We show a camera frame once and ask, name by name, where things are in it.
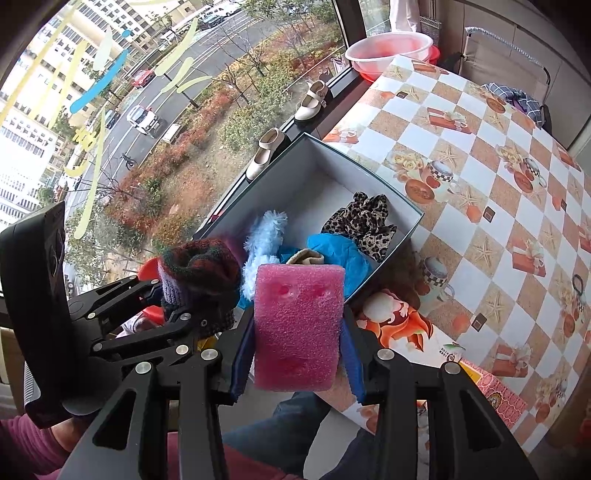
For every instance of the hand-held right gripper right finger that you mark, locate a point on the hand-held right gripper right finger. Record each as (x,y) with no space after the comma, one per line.
(353,369)

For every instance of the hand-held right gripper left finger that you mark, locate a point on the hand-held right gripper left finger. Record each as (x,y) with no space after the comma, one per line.
(242,364)

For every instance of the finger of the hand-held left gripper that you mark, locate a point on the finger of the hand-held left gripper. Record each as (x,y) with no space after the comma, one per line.
(115,295)
(152,333)

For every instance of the pink foam sponge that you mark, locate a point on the pink foam sponge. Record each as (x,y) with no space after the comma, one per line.
(295,323)

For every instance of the purple knit hat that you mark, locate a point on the purple knit hat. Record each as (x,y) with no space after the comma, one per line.
(198,267)

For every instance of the bright blue crinkled cloth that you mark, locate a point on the bright blue crinkled cloth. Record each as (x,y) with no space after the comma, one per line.
(341,258)

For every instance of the beige scrunchie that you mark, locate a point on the beige scrunchie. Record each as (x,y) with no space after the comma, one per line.
(307,257)

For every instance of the light blue fluffy scrunchie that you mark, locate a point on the light blue fluffy scrunchie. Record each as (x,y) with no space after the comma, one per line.
(263,240)

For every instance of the leopard print cloth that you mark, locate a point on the leopard print cloth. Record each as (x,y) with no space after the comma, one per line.
(364,226)

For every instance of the white cardboard box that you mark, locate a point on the white cardboard box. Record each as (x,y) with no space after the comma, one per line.
(304,184)

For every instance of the person's left forearm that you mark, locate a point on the person's left forearm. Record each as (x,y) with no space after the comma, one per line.
(27,443)

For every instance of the orange white floral cloth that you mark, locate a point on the orange white floral cloth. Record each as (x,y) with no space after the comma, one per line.
(397,318)

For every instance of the person's legs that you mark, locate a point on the person's legs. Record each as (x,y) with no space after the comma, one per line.
(286,429)

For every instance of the checkered printed tablecloth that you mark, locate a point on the checkered printed tablecloth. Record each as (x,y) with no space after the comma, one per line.
(508,203)

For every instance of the plaid cloth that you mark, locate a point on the plaid cloth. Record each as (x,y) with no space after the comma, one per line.
(526,104)

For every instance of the clear plastic basin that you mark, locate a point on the clear plastic basin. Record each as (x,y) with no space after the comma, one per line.
(388,50)

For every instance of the red plastic basin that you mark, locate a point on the red plastic basin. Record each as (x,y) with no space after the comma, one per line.
(433,56)

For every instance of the folding chair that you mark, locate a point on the folding chair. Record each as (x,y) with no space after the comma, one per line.
(498,60)

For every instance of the white curtain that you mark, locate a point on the white curtain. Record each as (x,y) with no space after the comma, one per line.
(404,14)

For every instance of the beige cabinet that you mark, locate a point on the beige cabinet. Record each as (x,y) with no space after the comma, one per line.
(568,69)

